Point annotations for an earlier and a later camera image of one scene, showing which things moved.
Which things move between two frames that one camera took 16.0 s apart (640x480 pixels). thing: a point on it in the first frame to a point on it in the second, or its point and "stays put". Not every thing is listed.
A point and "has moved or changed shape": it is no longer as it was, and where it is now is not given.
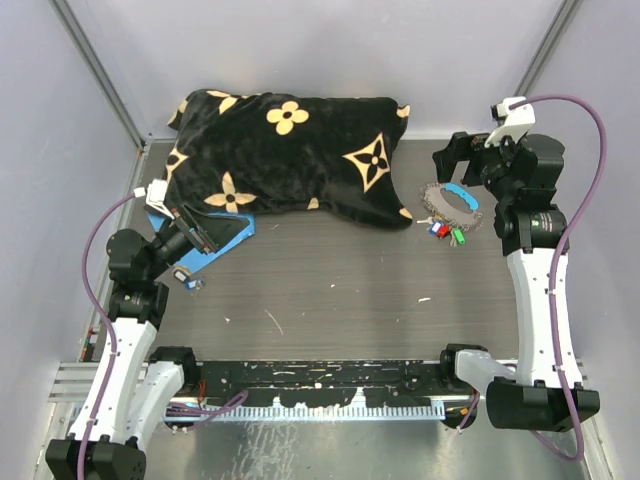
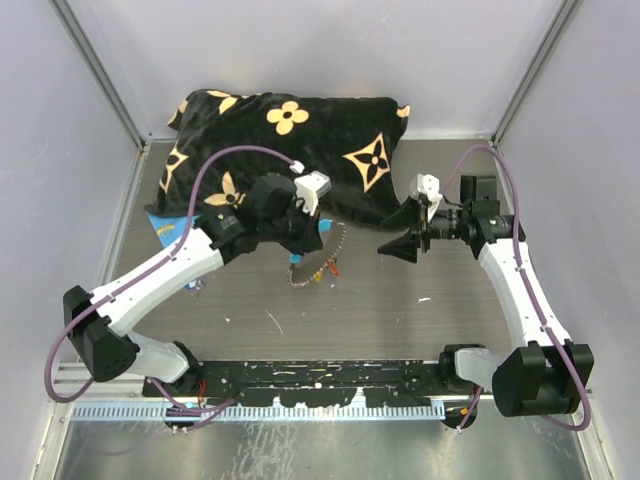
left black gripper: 214,231 to 310,238
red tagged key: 443,231 has moved or changed shape
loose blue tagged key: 194,283 stays put
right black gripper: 459,149 to 411,215
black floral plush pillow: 333,156 stays put
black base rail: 325,383 stays put
